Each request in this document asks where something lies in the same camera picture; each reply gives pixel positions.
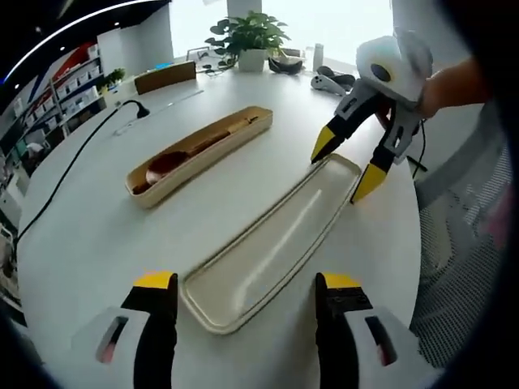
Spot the person's right hand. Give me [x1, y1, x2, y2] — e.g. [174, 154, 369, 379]
[420, 66, 464, 119]

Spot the white ceiling light strip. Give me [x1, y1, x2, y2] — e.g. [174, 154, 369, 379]
[0, 0, 171, 82]

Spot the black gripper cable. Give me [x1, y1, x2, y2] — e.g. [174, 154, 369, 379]
[405, 117, 428, 179]

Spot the small green plant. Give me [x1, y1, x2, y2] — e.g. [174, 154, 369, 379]
[97, 67, 127, 91]

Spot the beige cutlery case lid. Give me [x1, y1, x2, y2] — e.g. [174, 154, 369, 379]
[179, 152, 362, 336]

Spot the black table cable with plug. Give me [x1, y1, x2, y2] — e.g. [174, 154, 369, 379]
[15, 99, 152, 246]

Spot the brown cardboard box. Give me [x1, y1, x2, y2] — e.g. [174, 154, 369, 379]
[134, 60, 198, 96]

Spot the beige cutlery case base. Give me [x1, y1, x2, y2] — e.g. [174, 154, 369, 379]
[124, 105, 274, 210]

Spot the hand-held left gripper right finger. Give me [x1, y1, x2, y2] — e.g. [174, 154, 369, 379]
[315, 271, 423, 389]

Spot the white mesh chair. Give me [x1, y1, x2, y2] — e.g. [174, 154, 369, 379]
[186, 46, 212, 62]

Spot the potted green plant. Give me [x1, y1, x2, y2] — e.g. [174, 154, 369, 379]
[204, 11, 292, 74]

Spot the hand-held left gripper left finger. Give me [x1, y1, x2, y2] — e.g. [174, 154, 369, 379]
[71, 270, 179, 389]

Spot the shelf with white bins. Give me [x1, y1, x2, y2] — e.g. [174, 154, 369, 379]
[0, 42, 102, 141]

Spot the white hand controller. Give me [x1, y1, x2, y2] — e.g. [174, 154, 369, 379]
[311, 75, 350, 97]

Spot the brown wooden spoon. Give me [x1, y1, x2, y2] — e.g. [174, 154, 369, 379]
[133, 114, 261, 194]

